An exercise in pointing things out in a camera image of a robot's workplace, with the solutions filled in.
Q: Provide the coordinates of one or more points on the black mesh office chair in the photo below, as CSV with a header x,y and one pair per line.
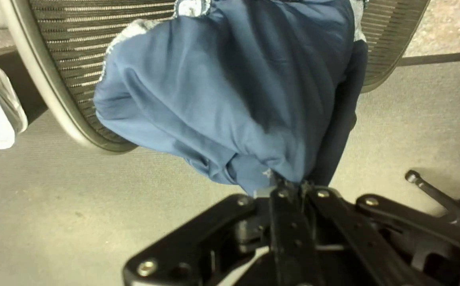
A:
x,y
82,41

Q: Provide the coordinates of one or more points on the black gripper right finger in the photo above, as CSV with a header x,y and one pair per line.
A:
x,y
378,248

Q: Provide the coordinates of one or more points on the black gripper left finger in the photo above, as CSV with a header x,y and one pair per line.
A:
x,y
215,248

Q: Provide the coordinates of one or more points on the blue jean jacket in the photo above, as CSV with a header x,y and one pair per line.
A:
x,y
215,95

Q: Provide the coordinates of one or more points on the black flat pad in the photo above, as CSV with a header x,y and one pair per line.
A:
x,y
29,89

